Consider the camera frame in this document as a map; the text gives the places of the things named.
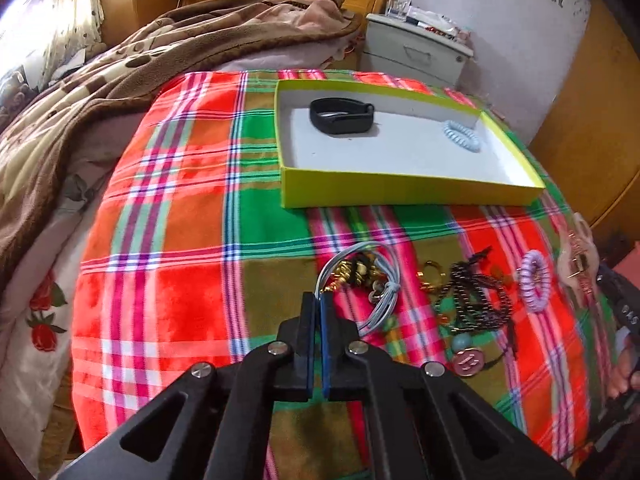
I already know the white nightstand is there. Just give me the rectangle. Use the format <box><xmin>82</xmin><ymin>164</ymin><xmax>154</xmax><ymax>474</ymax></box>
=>
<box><xmin>361</xmin><ymin>12</ymin><xmax>475</xmax><ymax>88</ymax></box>

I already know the gold ring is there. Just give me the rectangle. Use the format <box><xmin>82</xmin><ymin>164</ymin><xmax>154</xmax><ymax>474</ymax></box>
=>
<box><xmin>417</xmin><ymin>260</ymin><xmax>446</xmax><ymax>291</ymax></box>

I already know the light blue spiral hair tie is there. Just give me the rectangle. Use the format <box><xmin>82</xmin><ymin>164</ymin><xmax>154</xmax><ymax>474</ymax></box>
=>
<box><xmin>442</xmin><ymin>120</ymin><xmax>483</xmax><ymax>153</ymax></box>

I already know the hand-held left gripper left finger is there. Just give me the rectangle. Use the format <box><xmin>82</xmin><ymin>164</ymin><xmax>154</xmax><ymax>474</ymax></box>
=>
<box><xmin>57</xmin><ymin>292</ymin><xmax>319</xmax><ymax>480</ymax></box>

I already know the pink round pendant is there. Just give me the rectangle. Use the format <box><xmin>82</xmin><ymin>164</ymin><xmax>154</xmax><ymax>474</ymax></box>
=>
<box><xmin>452</xmin><ymin>347</ymin><xmax>483</xmax><ymax>377</ymax></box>

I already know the person's right hand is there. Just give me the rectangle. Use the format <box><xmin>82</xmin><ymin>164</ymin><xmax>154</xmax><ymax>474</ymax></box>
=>
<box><xmin>607</xmin><ymin>330</ymin><xmax>640</xmax><ymax>401</ymax></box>

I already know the yellow-green cardboard box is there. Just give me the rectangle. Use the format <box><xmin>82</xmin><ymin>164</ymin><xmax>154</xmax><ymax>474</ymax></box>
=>
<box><xmin>274</xmin><ymin>79</ymin><xmax>547</xmax><ymax>209</ymax></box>

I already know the black beaded necklace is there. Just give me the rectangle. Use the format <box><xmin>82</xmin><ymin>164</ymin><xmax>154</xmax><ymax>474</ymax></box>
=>
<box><xmin>432</xmin><ymin>247</ymin><xmax>521</xmax><ymax>361</ymax></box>

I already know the grey cord beaded necklace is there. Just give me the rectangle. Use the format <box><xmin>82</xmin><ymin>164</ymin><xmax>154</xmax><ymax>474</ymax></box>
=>
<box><xmin>315</xmin><ymin>241</ymin><xmax>403</xmax><ymax>338</ymax></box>

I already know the brown patterned fleece blanket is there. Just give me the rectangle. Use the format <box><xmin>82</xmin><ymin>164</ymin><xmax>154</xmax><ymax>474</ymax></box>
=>
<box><xmin>0</xmin><ymin>0</ymin><xmax>366</xmax><ymax>291</ymax></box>

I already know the black smart band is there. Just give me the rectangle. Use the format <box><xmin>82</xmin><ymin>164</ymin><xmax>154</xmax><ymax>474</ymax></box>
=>
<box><xmin>309</xmin><ymin>97</ymin><xmax>377</xmax><ymax>136</ymax></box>

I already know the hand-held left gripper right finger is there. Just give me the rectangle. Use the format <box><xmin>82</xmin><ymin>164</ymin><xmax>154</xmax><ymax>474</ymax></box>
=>
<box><xmin>320</xmin><ymin>292</ymin><xmax>576</xmax><ymax>480</ymax></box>

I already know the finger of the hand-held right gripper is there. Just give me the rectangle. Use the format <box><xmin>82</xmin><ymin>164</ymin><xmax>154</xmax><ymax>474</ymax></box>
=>
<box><xmin>594</xmin><ymin>261</ymin><xmax>623</xmax><ymax>307</ymax></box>

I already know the patterned curtain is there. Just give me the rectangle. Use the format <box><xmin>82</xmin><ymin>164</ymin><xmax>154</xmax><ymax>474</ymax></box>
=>
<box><xmin>0</xmin><ymin>0</ymin><xmax>101</xmax><ymax>91</ymax></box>

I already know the wooden wardrobe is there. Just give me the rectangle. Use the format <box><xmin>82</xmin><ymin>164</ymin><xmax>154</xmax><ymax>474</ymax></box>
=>
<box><xmin>530</xmin><ymin>0</ymin><xmax>640</xmax><ymax>241</ymax></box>

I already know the red green plaid blanket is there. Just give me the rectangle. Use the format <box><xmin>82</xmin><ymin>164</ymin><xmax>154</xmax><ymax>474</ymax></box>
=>
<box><xmin>70</xmin><ymin>69</ymin><xmax>621</xmax><ymax>480</ymax></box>

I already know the beige hair claw clip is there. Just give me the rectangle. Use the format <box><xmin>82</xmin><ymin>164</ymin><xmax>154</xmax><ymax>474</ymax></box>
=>
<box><xmin>557</xmin><ymin>212</ymin><xmax>601</xmax><ymax>311</ymax></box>

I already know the pile of small packets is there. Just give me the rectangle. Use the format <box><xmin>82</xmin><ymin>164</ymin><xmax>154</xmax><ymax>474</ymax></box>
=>
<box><xmin>407</xmin><ymin>7</ymin><xmax>473</xmax><ymax>41</ymax></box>

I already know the purple spiral hair tie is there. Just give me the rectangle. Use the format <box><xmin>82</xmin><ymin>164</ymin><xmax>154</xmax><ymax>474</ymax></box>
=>
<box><xmin>517</xmin><ymin>250</ymin><xmax>552</xmax><ymax>313</ymax></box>

